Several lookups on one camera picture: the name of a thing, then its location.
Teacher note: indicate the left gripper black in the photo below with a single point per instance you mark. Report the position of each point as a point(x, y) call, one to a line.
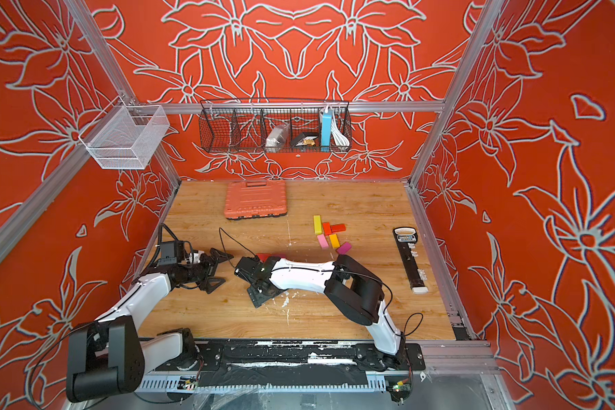
point(209, 269)

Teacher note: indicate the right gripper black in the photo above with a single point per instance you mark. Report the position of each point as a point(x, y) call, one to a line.
point(254, 293)

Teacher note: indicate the small red block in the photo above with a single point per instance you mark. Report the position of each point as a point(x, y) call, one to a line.
point(263, 256)

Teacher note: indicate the orange long block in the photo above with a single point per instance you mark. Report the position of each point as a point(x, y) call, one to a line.
point(334, 241)

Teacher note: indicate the magenta long block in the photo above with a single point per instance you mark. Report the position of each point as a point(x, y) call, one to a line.
point(344, 248)

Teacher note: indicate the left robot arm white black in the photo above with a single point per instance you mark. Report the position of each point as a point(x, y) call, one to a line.
point(106, 356)

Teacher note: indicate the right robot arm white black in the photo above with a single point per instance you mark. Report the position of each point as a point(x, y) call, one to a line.
point(356, 292)

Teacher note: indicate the pink long block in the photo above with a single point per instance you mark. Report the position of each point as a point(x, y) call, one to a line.
point(323, 242)

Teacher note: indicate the orange plastic tool case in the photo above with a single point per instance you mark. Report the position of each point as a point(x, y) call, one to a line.
point(255, 199)

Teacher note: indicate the yellow-green block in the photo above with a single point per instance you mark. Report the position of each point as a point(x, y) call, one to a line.
point(318, 227)

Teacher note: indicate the red flat block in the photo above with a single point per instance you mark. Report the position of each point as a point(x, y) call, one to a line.
point(338, 228)

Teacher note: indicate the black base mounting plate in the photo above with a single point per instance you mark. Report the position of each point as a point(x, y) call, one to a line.
point(296, 364)

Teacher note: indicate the grey packet in basket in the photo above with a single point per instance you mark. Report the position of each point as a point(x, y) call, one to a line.
point(275, 141)

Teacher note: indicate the black item in basket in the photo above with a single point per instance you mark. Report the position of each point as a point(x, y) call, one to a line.
point(305, 140)

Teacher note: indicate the black remote-like tool strip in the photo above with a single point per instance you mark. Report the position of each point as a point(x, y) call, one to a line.
point(406, 239)

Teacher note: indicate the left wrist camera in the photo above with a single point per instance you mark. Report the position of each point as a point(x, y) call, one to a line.
point(169, 252)

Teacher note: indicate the black wire wall basket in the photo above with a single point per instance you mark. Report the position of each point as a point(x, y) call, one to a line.
point(242, 126)

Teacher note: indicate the clear plastic wall bin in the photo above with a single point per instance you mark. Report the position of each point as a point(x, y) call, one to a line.
point(127, 137)

